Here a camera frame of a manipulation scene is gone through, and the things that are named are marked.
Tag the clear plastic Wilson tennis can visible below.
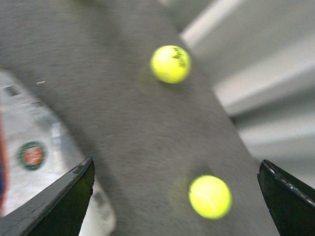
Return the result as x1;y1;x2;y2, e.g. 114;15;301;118
0;71;116;236

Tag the Roland Garros tennis ball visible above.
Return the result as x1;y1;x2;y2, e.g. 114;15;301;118
150;45;191;84

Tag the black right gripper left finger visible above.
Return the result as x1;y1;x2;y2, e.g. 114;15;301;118
0;157;95;236

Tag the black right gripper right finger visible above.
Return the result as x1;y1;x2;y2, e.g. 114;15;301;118
257;159;315;236

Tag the plain tennis ball right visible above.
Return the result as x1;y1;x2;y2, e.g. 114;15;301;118
188;175;232;220

